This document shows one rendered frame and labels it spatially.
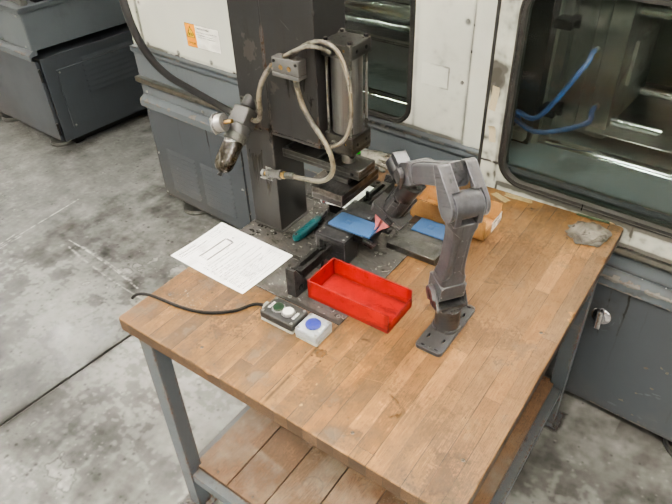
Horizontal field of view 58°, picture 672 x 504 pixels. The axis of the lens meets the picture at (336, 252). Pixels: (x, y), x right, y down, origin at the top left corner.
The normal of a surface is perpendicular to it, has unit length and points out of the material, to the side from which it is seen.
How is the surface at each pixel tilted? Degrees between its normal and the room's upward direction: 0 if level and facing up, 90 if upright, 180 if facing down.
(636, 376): 90
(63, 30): 90
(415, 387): 0
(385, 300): 0
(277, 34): 90
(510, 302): 0
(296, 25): 90
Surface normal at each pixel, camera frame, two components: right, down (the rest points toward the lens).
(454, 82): -0.62, 0.49
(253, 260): -0.04, -0.80
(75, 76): 0.78, 0.36
